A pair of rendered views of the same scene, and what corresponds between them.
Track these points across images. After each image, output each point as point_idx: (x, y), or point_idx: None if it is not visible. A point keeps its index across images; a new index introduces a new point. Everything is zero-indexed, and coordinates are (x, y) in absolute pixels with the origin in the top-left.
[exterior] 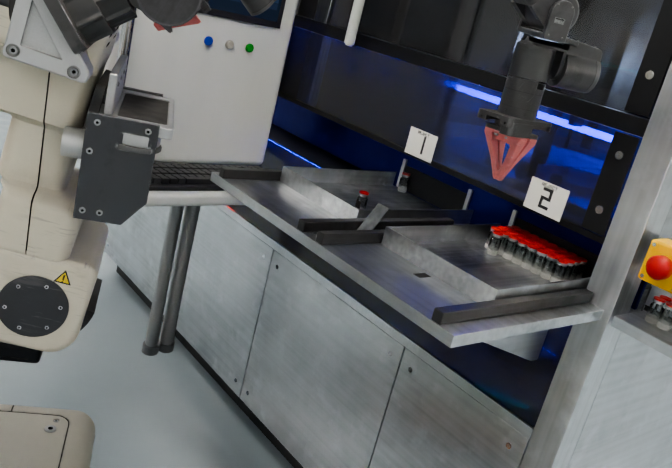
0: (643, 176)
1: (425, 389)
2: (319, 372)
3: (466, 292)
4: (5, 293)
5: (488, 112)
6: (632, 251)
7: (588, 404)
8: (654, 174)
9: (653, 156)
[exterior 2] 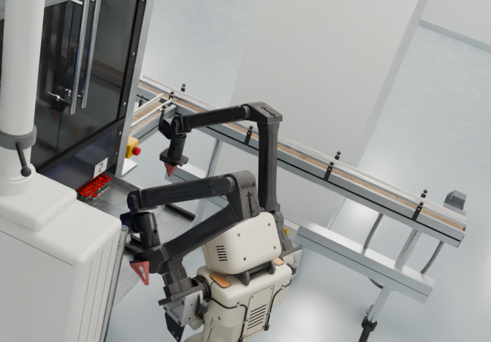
0: (126, 132)
1: None
2: None
3: (158, 211)
4: None
5: (183, 163)
6: (125, 154)
7: None
8: (128, 129)
9: (127, 125)
